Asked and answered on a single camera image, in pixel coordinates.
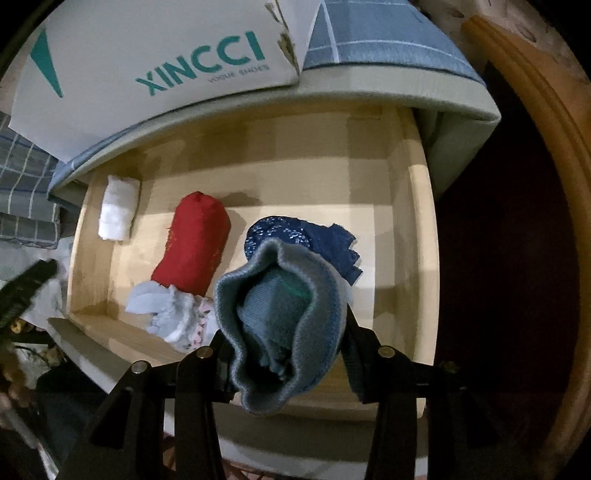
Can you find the light blue knit sock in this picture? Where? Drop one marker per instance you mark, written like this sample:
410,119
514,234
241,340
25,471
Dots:
277,314

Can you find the pale blue lace underwear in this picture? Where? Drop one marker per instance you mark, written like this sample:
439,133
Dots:
147,297

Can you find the plaid cloth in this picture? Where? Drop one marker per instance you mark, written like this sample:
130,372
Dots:
23,184

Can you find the white shoebox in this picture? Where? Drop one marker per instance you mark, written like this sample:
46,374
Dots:
138,46

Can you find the yellow wooden frame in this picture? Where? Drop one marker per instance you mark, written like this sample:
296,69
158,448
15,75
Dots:
545,92

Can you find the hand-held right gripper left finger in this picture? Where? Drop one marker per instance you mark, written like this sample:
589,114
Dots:
221,369

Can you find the navy floral underwear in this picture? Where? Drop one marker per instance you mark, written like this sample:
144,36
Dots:
323,240

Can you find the white printed cloth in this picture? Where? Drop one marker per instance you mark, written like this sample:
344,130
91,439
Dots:
51,300

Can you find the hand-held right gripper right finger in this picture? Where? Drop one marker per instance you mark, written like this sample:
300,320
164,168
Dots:
353,369

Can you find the blue bed sheet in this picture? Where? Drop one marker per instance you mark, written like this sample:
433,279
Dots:
383,37

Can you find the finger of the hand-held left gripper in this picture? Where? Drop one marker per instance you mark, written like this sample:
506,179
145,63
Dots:
23,290

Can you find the wooden drawer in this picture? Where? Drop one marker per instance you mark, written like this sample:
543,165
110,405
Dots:
300,161

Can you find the white floral underwear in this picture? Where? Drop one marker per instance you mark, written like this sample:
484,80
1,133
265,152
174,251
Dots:
198,323

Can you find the white rolled cloth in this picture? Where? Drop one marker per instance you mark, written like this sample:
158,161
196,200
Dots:
117,207

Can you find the red rolled underwear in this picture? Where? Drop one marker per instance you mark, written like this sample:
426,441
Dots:
194,244

